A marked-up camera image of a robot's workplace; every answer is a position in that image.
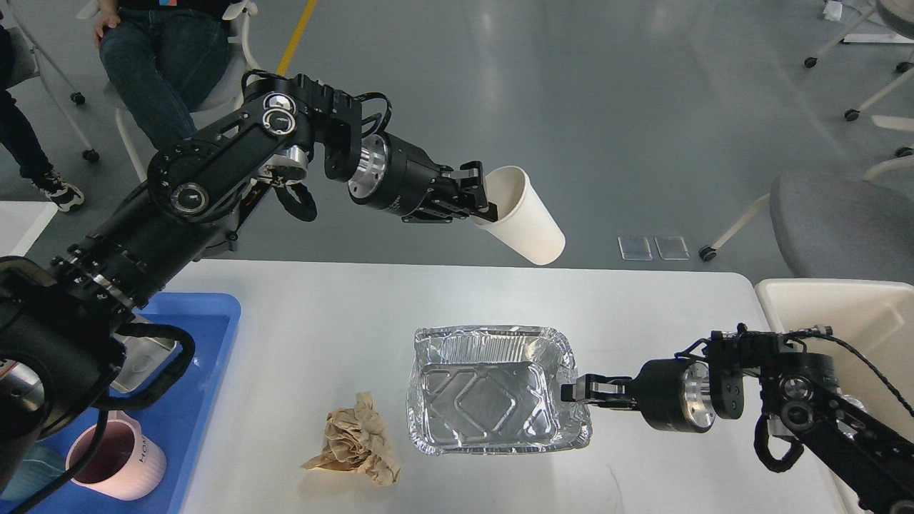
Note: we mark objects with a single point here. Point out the white paper cup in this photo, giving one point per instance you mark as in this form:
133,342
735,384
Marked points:
524,223

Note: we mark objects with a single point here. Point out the teal ceramic mug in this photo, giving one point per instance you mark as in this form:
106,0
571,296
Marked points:
41,466

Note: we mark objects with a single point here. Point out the white side table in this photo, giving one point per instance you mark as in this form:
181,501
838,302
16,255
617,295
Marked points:
21,224

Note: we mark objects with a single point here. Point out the stainless steel tray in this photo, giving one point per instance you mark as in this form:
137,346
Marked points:
143,356

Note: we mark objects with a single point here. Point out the blue plastic tray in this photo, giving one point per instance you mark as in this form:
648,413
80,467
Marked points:
176,422

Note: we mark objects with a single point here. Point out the grey office chair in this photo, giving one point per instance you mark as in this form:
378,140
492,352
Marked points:
835,228

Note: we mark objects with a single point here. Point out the pink plastic mug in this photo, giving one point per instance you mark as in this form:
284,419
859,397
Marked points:
127,466

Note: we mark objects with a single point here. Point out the aluminium foil tray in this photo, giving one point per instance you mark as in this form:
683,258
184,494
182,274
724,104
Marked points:
494,390

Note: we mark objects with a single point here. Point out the clear floor plate left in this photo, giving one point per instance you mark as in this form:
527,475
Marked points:
635,248

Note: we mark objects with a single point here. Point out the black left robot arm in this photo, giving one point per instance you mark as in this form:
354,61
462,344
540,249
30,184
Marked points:
70,341

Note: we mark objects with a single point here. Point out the seated person in black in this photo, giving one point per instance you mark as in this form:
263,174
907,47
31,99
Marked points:
163,58

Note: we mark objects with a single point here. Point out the clear floor plate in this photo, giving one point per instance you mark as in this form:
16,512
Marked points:
672,248
635,248

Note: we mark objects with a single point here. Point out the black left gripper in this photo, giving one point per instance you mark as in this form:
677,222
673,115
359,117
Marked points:
399,178

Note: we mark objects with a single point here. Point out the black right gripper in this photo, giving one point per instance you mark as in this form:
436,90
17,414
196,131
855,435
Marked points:
671,394

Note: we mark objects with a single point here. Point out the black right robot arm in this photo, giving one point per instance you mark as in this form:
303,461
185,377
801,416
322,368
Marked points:
802,407

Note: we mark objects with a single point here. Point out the white plastic bin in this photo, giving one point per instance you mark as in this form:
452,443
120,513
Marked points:
876,318

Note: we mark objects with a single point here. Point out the brown paper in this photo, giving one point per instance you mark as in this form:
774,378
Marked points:
356,440

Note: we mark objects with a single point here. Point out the grey white rolling chair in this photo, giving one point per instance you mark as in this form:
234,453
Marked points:
227,91

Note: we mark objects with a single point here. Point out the clear floor plate right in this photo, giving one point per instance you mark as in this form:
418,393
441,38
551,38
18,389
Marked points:
672,248

